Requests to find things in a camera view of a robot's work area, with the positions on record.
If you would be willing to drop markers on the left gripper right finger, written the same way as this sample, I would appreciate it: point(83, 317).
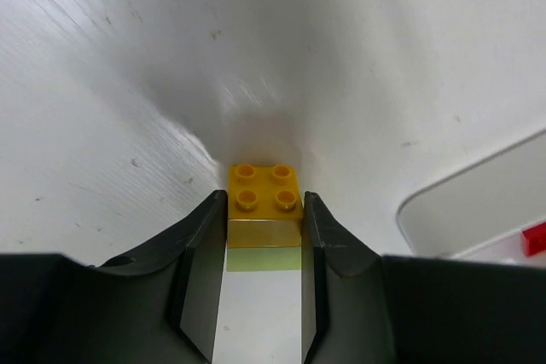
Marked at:
point(361, 307)

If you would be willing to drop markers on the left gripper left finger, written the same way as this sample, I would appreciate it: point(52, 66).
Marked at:
point(156, 303)

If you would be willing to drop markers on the yellow and green lego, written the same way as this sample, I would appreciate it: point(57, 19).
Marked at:
point(265, 217)

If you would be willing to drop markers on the red rectangular lego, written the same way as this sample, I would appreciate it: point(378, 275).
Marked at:
point(534, 239)

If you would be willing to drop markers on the white compartment tray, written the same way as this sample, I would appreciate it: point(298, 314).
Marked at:
point(480, 213)

